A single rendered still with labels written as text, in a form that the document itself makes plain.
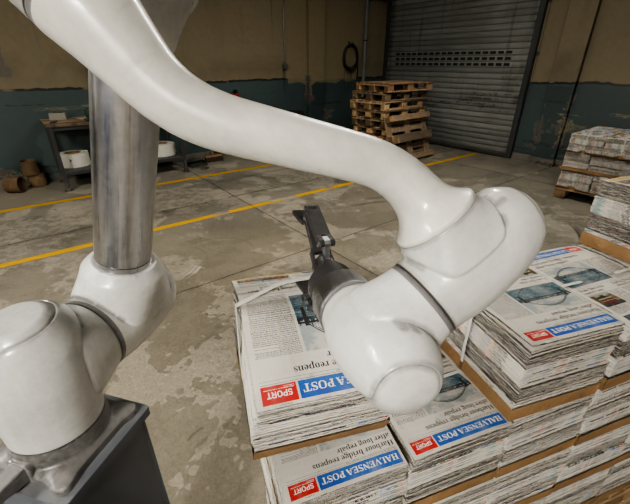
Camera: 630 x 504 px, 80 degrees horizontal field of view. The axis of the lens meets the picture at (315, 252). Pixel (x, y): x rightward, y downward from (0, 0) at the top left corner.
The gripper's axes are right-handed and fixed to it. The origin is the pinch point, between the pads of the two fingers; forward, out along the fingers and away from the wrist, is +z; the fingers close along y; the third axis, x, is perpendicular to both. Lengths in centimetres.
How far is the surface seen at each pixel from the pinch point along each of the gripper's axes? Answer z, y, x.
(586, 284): 2, 23, 84
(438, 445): -14, 48, 28
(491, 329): -3, 27, 48
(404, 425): -7, 47, 23
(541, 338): -14, 23, 52
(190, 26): 671, -141, -3
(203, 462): 65, 126, -31
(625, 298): -7, 23, 87
